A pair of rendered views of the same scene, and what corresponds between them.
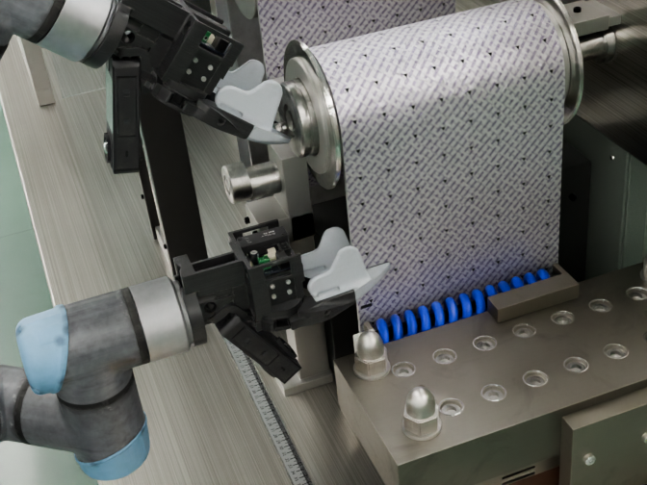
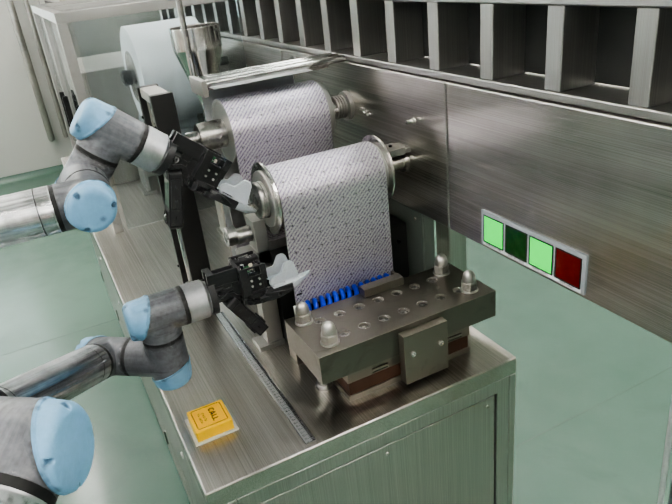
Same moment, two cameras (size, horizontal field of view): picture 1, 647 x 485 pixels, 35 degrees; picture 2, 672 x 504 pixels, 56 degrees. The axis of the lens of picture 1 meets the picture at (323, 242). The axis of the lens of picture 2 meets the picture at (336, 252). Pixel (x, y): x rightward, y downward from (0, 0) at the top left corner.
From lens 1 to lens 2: 0.28 m
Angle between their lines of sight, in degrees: 10
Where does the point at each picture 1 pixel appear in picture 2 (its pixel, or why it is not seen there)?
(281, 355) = (258, 319)
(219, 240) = not seen: hidden behind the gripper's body
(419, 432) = (328, 343)
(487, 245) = (357, 261)
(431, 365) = (333, 317)
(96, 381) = (164, 331)
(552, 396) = (392, 324)
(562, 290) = (395, 280)
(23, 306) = not seen: hidden behind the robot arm
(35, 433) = (131, 366)
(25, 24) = (127, 152)
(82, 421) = (157, 355)
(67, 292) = not seen: hidden behind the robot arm
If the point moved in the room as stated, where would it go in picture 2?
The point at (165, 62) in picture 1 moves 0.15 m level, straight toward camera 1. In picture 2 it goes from (194, 171) to (205, 196)
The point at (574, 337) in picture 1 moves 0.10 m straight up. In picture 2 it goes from (402, 300) to (399, 256)
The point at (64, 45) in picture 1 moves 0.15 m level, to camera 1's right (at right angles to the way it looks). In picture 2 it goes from (145, 162) to (231, 149)
